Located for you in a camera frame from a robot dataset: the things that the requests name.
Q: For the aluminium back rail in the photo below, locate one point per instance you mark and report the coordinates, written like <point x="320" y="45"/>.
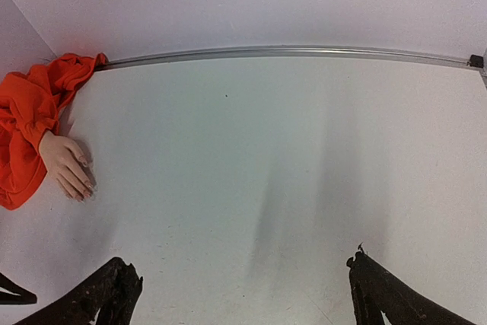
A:
<point x="296" y="51"/>

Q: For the mannequin hand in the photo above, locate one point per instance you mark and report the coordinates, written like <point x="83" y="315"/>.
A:
<point x="66" y="164"/>

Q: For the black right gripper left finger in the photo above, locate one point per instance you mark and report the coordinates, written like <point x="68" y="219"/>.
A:
<point x="107" y="296"/>

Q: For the orange cloth sleeve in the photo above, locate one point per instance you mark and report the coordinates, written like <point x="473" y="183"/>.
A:
<point x="30" y="106"/>

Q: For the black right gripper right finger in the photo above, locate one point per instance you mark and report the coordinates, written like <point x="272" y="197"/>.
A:
<point x="379" y="297"/>

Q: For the black corner bracket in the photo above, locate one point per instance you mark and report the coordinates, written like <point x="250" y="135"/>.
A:
<point x="476" y="61"/>

